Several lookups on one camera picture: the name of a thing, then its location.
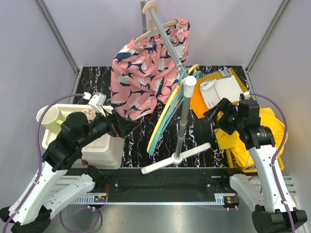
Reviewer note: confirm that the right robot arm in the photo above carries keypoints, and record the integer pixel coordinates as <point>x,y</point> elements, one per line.
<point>273,210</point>

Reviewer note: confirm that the white cable duct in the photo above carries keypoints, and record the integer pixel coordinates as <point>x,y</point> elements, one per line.
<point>135,197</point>

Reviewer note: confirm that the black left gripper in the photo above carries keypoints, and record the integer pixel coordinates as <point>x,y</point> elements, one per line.
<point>120,126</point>

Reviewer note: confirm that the cream yellow mug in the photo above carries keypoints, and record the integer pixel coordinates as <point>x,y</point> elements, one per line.
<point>53,119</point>

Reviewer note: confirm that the beige wooden hanger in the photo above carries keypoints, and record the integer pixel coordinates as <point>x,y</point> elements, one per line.
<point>154,23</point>

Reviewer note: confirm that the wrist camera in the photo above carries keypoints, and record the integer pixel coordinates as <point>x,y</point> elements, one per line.
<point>245,96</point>
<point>96,101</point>

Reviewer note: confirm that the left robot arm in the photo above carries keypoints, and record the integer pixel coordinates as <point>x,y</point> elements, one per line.
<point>35,209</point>

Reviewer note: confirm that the yellow plastic tray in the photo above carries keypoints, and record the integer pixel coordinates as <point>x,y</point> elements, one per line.
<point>232,162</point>

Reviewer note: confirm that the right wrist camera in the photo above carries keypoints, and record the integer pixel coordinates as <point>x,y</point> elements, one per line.
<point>245,96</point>

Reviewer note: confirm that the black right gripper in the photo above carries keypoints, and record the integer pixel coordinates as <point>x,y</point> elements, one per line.
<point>225,107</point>

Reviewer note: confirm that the yellow shorts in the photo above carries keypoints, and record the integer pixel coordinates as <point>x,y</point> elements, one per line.
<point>237,147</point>

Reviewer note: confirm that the orange envelope with label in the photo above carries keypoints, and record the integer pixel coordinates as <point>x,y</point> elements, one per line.
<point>197,103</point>

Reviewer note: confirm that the white paper booklet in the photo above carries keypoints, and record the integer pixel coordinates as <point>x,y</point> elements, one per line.
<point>213,91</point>

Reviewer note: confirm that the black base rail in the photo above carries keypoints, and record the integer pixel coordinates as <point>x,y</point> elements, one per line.
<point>170,180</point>

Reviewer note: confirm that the teal plastic hanger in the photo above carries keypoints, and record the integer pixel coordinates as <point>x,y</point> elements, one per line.
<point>167,114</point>

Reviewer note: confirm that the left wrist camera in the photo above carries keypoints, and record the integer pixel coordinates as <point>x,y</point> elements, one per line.
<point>96,101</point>

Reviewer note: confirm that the silver clothes rack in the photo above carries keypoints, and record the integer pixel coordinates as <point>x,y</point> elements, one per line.
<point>181,96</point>

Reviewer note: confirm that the pink patterned shorts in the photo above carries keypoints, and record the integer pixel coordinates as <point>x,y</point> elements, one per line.
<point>142,74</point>

